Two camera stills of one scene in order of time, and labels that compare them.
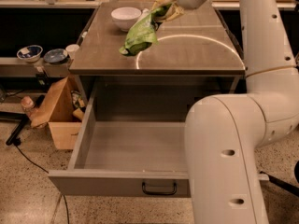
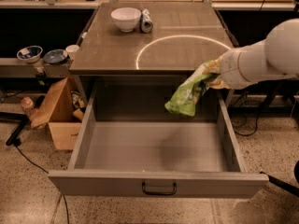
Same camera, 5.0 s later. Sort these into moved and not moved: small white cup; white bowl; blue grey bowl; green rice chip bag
Moved: green rice chip bag
Not moved: blue grey bowl; white bowl; small white cup
